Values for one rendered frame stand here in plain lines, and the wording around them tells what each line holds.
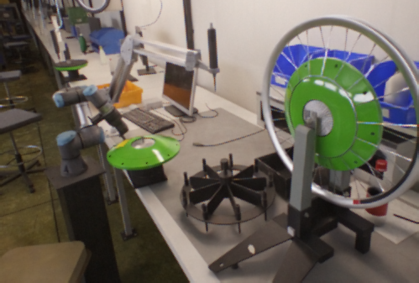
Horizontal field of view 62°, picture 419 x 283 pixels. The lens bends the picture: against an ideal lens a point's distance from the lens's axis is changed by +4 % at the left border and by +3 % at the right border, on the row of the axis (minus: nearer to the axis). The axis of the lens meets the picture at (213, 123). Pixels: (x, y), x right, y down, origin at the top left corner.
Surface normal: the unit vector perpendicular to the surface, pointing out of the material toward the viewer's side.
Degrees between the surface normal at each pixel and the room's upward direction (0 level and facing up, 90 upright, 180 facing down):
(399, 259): 0
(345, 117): 87
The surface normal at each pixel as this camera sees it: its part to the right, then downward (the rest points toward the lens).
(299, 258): -0.32, -0.80
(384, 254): -0.06, -0.92
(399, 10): -0.88, 0.23
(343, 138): -0.73, 0.36
